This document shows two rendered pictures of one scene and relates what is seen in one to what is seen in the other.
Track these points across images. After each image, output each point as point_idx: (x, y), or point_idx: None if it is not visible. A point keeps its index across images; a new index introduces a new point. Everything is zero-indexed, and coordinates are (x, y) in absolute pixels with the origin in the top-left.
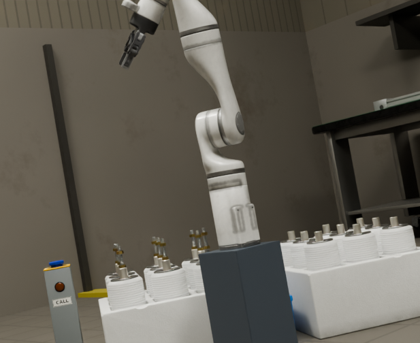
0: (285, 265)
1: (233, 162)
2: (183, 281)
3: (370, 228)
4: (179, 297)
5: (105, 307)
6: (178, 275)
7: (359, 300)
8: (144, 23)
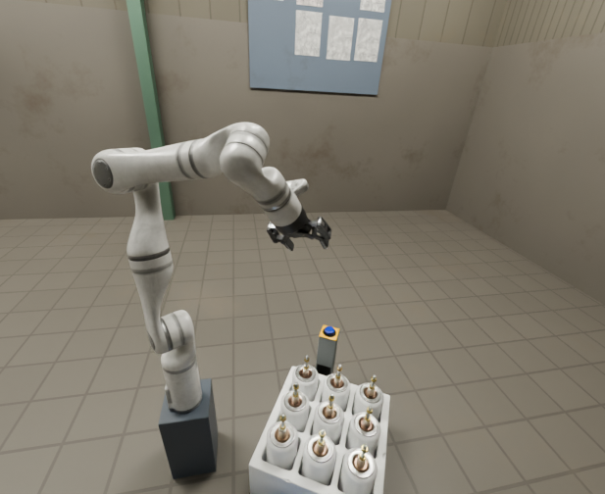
0: None
1: (162, 354)
2: (281, 413)
3: None
4: (277, 413)
5: (320, 376)
6: (280, 406)
7: None
8: None
